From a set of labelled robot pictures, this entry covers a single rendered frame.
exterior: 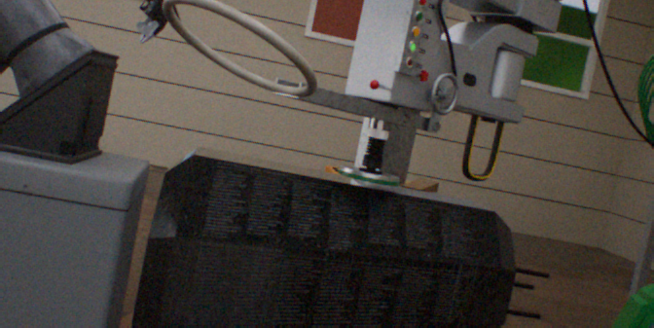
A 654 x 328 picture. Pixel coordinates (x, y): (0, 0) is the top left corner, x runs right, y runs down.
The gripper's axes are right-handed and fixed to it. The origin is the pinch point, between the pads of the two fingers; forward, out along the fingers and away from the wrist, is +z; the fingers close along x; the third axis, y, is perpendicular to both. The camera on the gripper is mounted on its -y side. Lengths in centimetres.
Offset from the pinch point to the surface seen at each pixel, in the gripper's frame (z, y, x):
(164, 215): 46, -8, 48
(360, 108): -16, -25, 78
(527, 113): -252, -672, -147
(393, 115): -23, -40, 81
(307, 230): 26, -34, 80
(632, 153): -282, -757, -31
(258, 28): -10, 37, 82
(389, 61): -35, -27, 77
